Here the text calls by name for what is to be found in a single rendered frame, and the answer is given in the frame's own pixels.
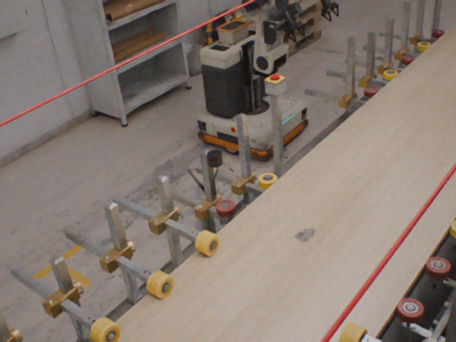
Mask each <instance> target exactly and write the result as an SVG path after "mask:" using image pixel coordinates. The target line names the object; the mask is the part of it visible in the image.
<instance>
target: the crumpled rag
mask: <svg viewBox="0 0 456 342"><path fill-rule="evenodd" d="M314 235H315V228H313V227H311V228H304V229H303V230H302V231H299V233H294V234H293V236H294V238H299V239H300V241H301V242H304V241H308V240H310V239H312V236H314Z"/></svg>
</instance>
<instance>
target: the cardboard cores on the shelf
mask: <svg viewBox="0 0 456 342"><path fill-rule="evenodd" d="M163 1H165V0H110V1H107V2H103V3H102V4H103V8H104V12H105V20H107V19H108V20H109V21H110V22H113V21H116V20H118V19H121V18H122V17H124V16H127V15H130V14H133V13H135V12H137V11H140V10H143V9H145V8H149V7H151V6H153V5H156V4H157V3H159V2H163ZM165 37H166V34H165V32H164V31H159V32H157V33H155V31H154V29H153V28H150V29H147V30H145V31H142V32H140V33H138V34H135V35H132V37H129V38H127V39H124V40H122V41H119V42H117V43H115V44H112V53H113V57H114V61H115V63H117V62H118V61H120V60H123V59H125V58H127V57H129V56H131V55H133V54H135V53H137V52H138V51H140V50H143V49H144V48H146V47H149V46H151V45H153V44H155V43H157V42H159V41H161V40H164V38H165Z"/></svg>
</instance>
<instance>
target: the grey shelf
mask: <svg viewBox="0 0 456 342"><path fill-rule="evenodd" d="M107 1H110V0H65V3H66V9H67V12H68V15H69V19H70V24H71V28H72V32H73V37H74V40H75V44H76V49H77V53H78V56H79V62H80V66H81V69H82V74H83V78H84V82H85V81H87V80H89V79H90V78H92V77H94V76H97V75H98V74H100V73H103V72H104V71H106V70H109V69H111V68H113V67H115V66H117V65H118V64H120V63H123V62H125V61H127V60H129V59H131V58H133V57H135V56H138V55H140V54H141V53H143V52H144V51H147V50H150V49H152V48H154V47H156V46H158V45H160V44H162V43H165V42H167V41H168V40H170V39H171V38H173V37H176V36H179V35H181V34H183V23H182V16H181V11H180V4H179V0H165V1H163V2H159V3H157V4H156V5H153V6H151V7H149V8H145V9H143V10H140V11H137V12H135V13H133V14H130V15H127V16H124V17H122V18H121V19H118V20H116V21H113V22H110V21H109V20H108V19H107V20H105V12H104V8H103V4H102V3H103V2H107ZM176 3H177V4H176ZM97 5H98V6H97ZM177 9H178V11H177ZM97 12H98V13H97ZM149 13H150V14H149ZM178 15H179V16H178ZM145 17H146V18H145ZM151 18H152V19H151ZM146 22H147V23H146ZM152 23H153V24H152ZM179 26H180V28H179ZM150 28H154V31H155V33H157V32H159V31H164V32H165V34H166V37H165V38H164V40H161V41H159V42H157V43H155V44H153V45H151V46H149V47H146V48H144V49H143V50H140V51H138V52H137V53H135V54H133V55H131V56H129V57H127V58H125V59H123V60H120V61H118V62H117V63H115V61H114V57H113V53H112V44H115V43H117V42H119V41H122V40H124V39H127V38H129V37H132V35H135V34H138V33H140V32H142V31H145V30H147V29H150ZM180 31H181V33H180ZM182 44H183V45H182ZM107 49H108V50H107ZM110 51H111V52H110ZM183 54H184V56H183ZM153 59H154V60H153ZM109 60H110V61H109ZM184 60H185V62H184ZM158 61H159V62H158ZM185 66H186V67H185ZM186 80H187V82H188V86H187V87H186V89H188V90H190V89H191V86H190V80H189V69H188V63H187V57H186V46H185V39H184V36H182V37H180V38H177V39H175V40H174V41H172V42H170V43H168V44H166V45H163V46H162V47H159V48H157V49H156V50H153V51H151V52H149V53H147V54H146V55H144V56H142V57H140V58H138V59H136V60H133V61H131V62H129V63H126V64H125V65H123V66H121V67H119V68H117V69H115V70H113V71H111V72H110V73H106V74H105V75H103V76H100V77H99V78H97V79H95V80H94V81H91V82H89V83H87V84H86V91H87V95H88V98H89V104H90V107H91V111H92V116H93V117H94V118H96V117H97V116H99V115H98V114H97V113H95V111H100V112H102V113H105V114H107V115H112V116H115V117H117V118H121V126H122V127H127V126H128V121H127V117H126V115H127V114H129V113H130V112H131V111H133V110H134V109H136V108H137V107H138V106H141V105H143V104H144V103H147V102H149V101H151V100H154V98H156V97H157V96H159V95H161V94H163V93H165V92H167V91H169V90H171V89H172V88H174V87H176V86H178V84H180V83H182V82H184V81H186ZM125 120H126V121H125ZM122 122H123V123H122Z"/></svg>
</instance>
